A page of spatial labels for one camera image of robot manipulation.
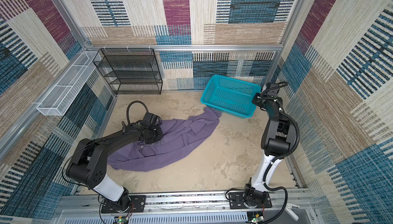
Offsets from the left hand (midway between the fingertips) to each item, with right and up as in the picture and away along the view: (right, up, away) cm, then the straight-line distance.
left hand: (162, 134), depth 93 cm
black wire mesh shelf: (-27, +42, +18) cm, 53 cm away
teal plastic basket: (+46, +24, +20) cm, 55 cm away
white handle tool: (+62, -29, -23) cm, 73 cm away
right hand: (+58, +21, +5) cm, 62 cm away
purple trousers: (+8, -3, +1) cm, 9 cm away
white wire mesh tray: (-42, +20, -21) cm, 51 cm away
